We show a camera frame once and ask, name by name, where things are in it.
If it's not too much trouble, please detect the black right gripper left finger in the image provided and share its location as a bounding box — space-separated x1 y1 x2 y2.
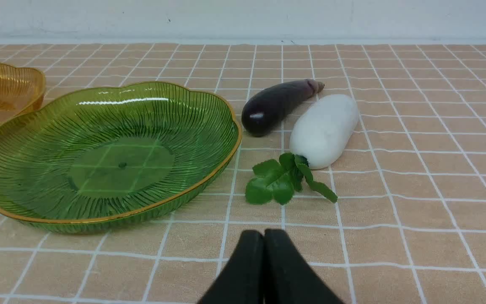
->
198 230 265 304

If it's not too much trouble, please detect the white toy radish with leaves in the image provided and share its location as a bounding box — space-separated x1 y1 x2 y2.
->
245 94 359 205

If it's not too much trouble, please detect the green ribbed plastic plate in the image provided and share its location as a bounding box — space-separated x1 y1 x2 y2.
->
0 81 242 233

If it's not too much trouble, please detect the amber ribbed plastic plate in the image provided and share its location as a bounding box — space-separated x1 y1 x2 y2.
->
0 63 46 125

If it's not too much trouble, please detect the checkered beige tablecloth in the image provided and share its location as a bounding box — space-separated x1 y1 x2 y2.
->
0 43 486 304

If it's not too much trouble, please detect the dark purple toy eggplant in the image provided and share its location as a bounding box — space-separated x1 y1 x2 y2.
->
241 79 325 137

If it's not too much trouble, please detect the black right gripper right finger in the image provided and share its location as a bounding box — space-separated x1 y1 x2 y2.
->
264 229 343 304

